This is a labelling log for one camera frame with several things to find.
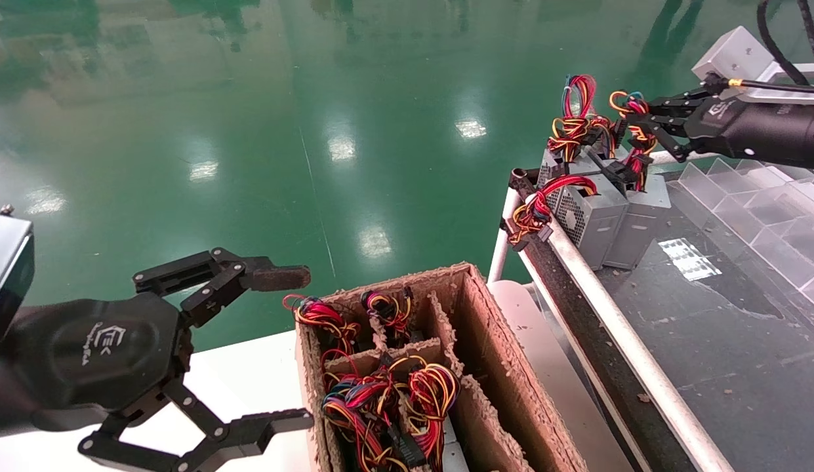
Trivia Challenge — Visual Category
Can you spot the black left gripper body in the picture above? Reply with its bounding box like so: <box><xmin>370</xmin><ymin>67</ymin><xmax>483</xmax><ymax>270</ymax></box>
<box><xmin>13</xmin><ymin>293</ymin><xmax>192</xmax><ymax>411</ymax></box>

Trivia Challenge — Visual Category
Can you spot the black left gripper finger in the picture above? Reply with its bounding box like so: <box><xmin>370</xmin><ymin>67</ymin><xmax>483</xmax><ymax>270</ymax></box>
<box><xmin>132</xmin><ymin>248</ymin><xmax>312</xmax><ymax>328</ymax></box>
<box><xmin>79</xmin><ymin>379</ymin><xmax>314</xmax><ymax>472</ymax></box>

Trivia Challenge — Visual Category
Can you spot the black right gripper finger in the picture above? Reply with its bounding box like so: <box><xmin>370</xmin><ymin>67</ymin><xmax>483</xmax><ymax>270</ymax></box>
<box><xmin>645</xmin><ymin>87</ymin><xmax>713</xmax><ymax>117</ymax></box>
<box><xmin>625</xmin><ymin>110</ymin><xmax>701</xmax><ymax>165</ymax></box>

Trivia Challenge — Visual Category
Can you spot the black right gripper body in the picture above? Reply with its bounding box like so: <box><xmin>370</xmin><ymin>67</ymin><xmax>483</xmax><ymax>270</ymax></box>
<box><xmin>682</xmin><ymin>95</ymin><xmax>754</xmax><ymax>159</ymax></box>

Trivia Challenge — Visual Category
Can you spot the grey power supply with wires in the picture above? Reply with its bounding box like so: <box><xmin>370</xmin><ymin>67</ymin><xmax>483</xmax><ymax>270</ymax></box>
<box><xmin>502</xmin><ymin>172</ymin><xmax>630</xmax><ymax>271</ymax></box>
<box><xmin>602</xmin><ymin>90</ymin><xmax>673</xmax><ymax>271</ymax></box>
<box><xmin>587</xmin><ymin>115</ymin><xmax>627</xmax><ymax>172</ymax></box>
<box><xmin>538</xmin><ymin>74</ymin><xmax>607</xmax><ymax>191</ymax></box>

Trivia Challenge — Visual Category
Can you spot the clear acrylic divider tray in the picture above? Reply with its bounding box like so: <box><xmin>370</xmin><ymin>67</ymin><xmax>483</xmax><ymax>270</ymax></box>
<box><xmin>666</xmin><ymin>157</ymin><xmax>814</xmax><ymax>315</ymax></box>

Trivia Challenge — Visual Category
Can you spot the black pipe connector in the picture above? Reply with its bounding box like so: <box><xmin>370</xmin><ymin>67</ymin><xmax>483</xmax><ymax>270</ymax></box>
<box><xmin>510</xmin><ymin>168</ymin><xmax>544</xmax><ymax>201</ymax></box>

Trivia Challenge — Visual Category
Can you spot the brown cardboard divider box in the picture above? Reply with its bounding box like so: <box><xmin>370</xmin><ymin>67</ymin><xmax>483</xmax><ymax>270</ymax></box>
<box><xmin>295</xmin><ymin>262</ymin><xmax>588</xmax><ymax>472</ymax></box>

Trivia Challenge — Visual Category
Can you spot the thin cable with yellow plug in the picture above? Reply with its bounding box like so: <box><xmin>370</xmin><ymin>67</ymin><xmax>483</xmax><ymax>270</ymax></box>
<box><xmin>704</xmin><ymin>72</ymin><xmax>814</xmax><ymax>94</ymax></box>

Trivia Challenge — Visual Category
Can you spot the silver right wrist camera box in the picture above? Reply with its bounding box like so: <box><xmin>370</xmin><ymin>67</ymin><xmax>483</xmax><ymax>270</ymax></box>
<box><xmin>691</xmin><ymin>25</ymin><xmax>814</xmax><ymax>106</ymax></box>

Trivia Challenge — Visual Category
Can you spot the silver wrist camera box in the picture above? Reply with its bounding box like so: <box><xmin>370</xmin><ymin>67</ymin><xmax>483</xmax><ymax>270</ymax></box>
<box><xmin>691</xmin><ymin>25</ymin><xmax>814</xmax><ymax>106</ymax></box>
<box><xmin>0</xmin><ymin>205</ymin><xmax>35</xmax><ymax>355</ymax></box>

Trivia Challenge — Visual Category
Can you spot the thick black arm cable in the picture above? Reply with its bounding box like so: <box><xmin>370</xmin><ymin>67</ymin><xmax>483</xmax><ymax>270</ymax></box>
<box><xmin>796</xmin><ymin>0</ymin><xmax>814</xmax><ymax>74</ymax></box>
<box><xmin>756</xmin><ymin>0</ymin><xmax>809</xmax><ymax>87</ymax></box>

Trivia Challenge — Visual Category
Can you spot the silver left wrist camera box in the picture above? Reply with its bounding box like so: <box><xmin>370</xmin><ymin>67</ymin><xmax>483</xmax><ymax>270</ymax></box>
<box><xmin>0</xmin><ymin>205</ymin><xmax>35</xmax><ymax>355</ymax></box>

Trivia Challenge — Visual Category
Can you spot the white frame leg pipe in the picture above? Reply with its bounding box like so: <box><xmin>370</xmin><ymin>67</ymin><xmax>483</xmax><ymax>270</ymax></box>
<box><xmin>487</xmin><ymin>189</ymin><xmax>520</xmax><ymax>284</ymax></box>

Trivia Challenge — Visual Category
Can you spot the long white frame pipe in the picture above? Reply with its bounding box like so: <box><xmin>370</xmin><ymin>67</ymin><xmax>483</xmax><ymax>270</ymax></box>
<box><xmin>543</xmin><ymin>220</ymin><xmax>737</xmax><ymax>472</ymax></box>

